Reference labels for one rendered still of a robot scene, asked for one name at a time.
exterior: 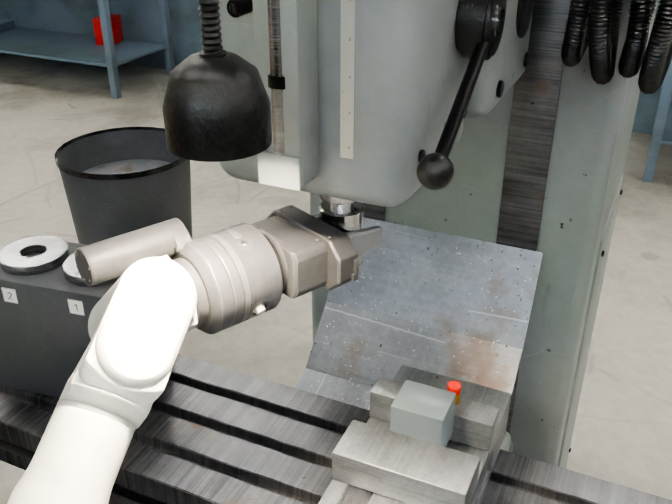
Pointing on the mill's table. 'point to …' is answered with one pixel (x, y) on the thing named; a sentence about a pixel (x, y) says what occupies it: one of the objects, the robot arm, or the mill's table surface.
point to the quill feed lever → (488, 13)
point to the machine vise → (480, 427)
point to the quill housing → (371, 93)
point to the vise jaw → (404, 466)
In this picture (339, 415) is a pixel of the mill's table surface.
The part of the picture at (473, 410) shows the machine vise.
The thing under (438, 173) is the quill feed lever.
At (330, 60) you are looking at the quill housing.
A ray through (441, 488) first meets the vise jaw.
